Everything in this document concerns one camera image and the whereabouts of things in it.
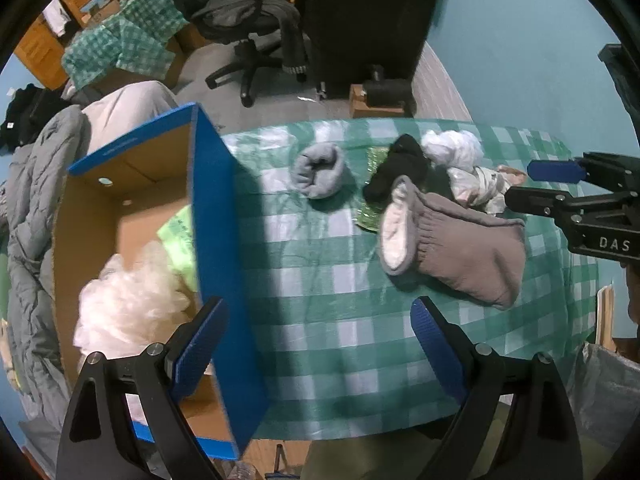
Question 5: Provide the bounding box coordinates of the black cabinet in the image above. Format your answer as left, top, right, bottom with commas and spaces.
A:
294, 0, 448, 106

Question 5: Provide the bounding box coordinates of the green checked cloth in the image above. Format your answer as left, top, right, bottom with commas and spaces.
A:
61, 0, 188, 88

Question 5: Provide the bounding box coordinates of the white patterned cloth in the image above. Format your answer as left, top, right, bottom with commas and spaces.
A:
447, 164, 526, 216

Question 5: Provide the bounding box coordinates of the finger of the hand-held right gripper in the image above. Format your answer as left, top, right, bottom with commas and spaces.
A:
505, 186, 576, 218
526, 151, 640, 193

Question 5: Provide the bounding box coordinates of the black office chair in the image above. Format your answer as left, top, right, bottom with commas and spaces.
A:
145, 0, 286, 107

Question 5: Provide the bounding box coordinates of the wooden frame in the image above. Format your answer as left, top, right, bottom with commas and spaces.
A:
597, 285, 616, 346

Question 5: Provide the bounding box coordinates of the grey quilt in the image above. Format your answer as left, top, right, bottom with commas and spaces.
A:
0, 105, 93, 426

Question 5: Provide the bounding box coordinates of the pale pink blanket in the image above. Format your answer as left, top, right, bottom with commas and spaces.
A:
62, 81, 178, 156

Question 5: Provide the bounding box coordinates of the brown fuzzy sock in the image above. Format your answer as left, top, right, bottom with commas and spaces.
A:
376, 175, 527, 311

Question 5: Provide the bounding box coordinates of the black pipe-shaped object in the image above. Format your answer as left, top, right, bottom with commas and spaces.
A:
362, 65, 413, 108

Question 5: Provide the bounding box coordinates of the green white checked tablecloth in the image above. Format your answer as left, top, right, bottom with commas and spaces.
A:
215, 119, 601, 441

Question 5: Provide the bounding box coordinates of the white fluffy stuffing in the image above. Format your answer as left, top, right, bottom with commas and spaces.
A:
72, 242, 196, 356

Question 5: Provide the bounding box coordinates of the grey rolled sock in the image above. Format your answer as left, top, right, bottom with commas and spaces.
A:
292, 142, 347, 201

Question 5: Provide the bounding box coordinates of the neon green cloth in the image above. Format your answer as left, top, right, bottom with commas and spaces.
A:
156, 204, 198, 292

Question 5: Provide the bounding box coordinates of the white crumpled cloth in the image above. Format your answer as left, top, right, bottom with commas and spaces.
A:
420, 129, 485, 172

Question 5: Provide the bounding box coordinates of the black sock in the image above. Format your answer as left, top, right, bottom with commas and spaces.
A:
362, 134, 431, 206

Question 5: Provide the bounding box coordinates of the wooden cabinet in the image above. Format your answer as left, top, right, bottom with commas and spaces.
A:
15, 0, 121, 88

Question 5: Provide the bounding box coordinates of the green glitter sponge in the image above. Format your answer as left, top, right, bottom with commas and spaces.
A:
356, 147, 396, 233

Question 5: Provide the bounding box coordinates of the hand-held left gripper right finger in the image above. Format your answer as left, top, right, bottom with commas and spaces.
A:
410, 296, 583, 480

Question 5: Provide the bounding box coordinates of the black clothing pile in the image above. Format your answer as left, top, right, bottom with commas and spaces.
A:
0, 82, 76, 153

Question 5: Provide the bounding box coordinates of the clear plastic bag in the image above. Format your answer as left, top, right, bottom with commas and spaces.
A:
565, 342, 640, 453

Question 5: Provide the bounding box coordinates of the blue cardboard box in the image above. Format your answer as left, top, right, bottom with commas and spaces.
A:
52, 102, 268, 461

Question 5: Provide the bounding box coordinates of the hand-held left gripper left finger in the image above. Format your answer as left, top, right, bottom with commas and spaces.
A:
55, 296, 231, 480

